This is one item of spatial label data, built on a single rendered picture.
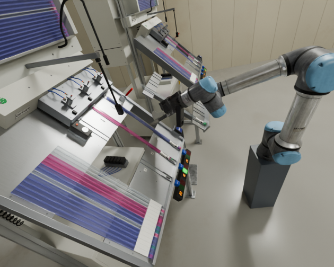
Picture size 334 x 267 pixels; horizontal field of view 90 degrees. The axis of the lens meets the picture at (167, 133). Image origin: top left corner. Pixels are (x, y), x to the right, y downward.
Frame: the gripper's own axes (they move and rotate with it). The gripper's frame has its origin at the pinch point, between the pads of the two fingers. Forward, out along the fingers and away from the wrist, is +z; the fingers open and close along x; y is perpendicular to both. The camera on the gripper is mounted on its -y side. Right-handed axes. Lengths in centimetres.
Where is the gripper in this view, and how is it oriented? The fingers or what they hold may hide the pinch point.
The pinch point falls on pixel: (157, 121)
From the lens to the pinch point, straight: 91.4
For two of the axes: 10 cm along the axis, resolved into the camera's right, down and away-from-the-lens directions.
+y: -5.2, -8.5, -1.2
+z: -7.3, 3.7, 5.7
